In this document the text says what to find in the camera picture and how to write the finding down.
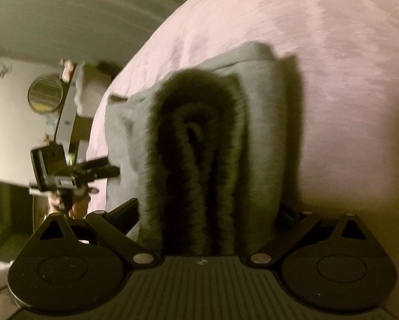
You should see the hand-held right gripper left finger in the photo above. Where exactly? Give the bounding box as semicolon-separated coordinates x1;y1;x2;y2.
39;198;159;269

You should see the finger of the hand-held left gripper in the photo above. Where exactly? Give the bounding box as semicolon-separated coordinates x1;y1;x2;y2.
73;157;109;174
83;166;120;183

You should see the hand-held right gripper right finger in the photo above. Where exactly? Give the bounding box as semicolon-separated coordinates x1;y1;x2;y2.
246;206;366;269

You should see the grey-green towel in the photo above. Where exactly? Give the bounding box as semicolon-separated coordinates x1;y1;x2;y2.
104;40;305;259

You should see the person's left hand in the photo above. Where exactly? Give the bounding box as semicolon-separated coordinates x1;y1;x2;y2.
48;187;100;220

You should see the round mirror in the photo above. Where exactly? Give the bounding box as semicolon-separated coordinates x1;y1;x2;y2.
27;73;64;113

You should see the pink blanket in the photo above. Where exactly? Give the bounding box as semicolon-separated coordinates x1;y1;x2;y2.
86;0;399;237

